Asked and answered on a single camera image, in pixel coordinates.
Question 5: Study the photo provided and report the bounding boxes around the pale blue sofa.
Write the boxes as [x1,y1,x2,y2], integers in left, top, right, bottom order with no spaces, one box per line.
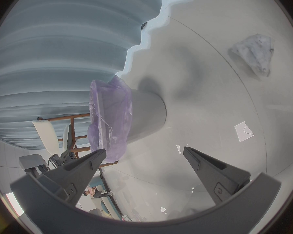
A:
[90,175,123,219]

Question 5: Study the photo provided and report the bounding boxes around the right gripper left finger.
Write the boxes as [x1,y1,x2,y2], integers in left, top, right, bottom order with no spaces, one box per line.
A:
[40,148,107,206]

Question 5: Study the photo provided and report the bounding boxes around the pale blue curtain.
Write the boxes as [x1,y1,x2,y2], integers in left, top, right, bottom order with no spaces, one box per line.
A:
[0,0,187,151]

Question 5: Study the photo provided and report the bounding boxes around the purple plastic bag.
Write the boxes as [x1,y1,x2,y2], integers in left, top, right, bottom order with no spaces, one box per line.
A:
[87,75,134,163]

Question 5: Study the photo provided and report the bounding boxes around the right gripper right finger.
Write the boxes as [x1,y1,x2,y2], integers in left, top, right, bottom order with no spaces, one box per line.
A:
[183,147,251,206]

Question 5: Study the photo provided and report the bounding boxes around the wooden chair white cushion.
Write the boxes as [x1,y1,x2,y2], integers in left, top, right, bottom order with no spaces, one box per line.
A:
[32,113,119,168]

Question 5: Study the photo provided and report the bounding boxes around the white trash bin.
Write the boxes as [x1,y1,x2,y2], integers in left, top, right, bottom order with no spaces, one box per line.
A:
[125,88,167,144]

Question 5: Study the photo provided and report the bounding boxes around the person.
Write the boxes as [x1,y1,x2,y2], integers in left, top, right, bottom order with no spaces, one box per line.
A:
[84,186,111,199]

